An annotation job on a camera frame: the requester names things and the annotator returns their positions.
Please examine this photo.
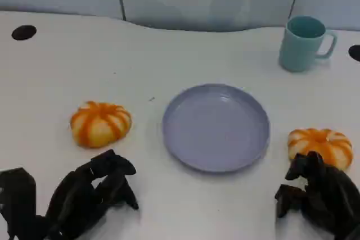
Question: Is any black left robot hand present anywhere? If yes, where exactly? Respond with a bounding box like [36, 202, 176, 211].
[44, 149, 140, 240]

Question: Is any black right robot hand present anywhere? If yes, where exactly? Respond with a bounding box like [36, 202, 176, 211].
[274, 151, 360, 240]

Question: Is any orange white toy bread roll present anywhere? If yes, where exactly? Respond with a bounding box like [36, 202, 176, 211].
[287, 128, 354, 171]
[70, 100, 133, 148]

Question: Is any lilac plate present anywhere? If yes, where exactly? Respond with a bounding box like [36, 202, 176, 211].
[162, 83, 271, 174]

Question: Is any pale green mug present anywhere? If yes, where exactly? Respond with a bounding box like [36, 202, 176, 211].
[278, 16, 338, 73]

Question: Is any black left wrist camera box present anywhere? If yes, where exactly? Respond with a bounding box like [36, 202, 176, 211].
[0, 167, 38, 240]

